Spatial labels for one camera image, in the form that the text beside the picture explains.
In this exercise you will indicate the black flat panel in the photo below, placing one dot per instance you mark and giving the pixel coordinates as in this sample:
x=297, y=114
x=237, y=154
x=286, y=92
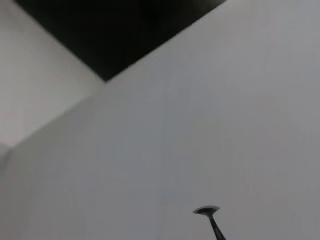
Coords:
x=112, y=37

